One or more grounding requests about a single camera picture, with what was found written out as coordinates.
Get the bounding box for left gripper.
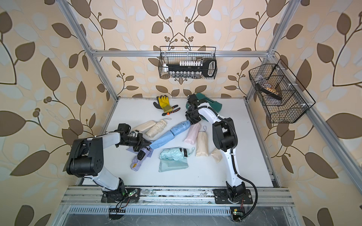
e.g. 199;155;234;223
120;133;151;151

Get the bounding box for purple umbrella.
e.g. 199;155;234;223
130;147;153;171

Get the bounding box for purple umbrella sleeve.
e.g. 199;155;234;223
126;145;155;159

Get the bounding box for pink sleeved umbrella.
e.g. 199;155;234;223
184;123;201;145

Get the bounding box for blue sleeved umbrella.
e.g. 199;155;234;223
150;131;174;150

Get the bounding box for cream sleeved umbrella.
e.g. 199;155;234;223
211;148;222;163
196;126;209;157

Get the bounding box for mint green umbrella sleeve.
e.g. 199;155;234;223
159;158;189;172

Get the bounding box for beige sleeved umbrella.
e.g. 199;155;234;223
132;120;156;132

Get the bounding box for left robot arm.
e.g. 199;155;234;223
66;123;151;192

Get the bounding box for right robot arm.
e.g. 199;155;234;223
185;94;246;202

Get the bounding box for orange black pliers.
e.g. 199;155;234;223
162;105;181;116

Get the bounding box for green plastic tool case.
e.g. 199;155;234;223
186;93;222;113

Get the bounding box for yellow black work glove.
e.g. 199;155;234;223
153;95;178;113

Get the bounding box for black socket set holder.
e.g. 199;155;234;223
159;58;217;79

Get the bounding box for tool in right basket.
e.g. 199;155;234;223
256;83;282;100

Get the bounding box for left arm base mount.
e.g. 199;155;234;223
101;187;141;203

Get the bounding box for back wire basket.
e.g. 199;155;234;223
158;45;217;80

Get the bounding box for wire basket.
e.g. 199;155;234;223
158;45;217;80
248;59;316;123

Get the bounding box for aluminium front rail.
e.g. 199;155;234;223
61;186;295;207

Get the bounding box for right wire basket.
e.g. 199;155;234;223
248;59;316;123

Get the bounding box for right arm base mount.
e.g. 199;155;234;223
213;182;254;204

